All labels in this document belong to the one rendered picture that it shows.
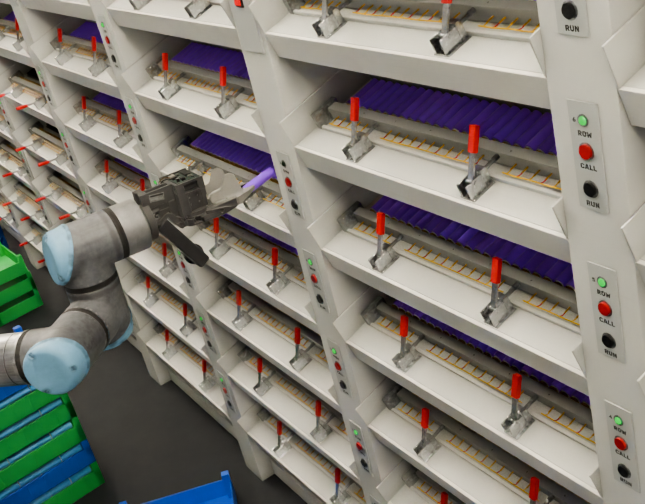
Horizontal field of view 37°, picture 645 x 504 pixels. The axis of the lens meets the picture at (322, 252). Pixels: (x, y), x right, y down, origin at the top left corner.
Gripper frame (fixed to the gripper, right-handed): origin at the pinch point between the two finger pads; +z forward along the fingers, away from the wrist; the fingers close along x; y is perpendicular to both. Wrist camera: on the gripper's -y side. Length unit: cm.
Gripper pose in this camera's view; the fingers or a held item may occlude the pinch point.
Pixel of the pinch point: (245, 191)
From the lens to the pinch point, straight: 173.4
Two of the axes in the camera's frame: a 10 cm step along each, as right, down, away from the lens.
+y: -2.0, -8.9, -4.2
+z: 8.2, -3.8, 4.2
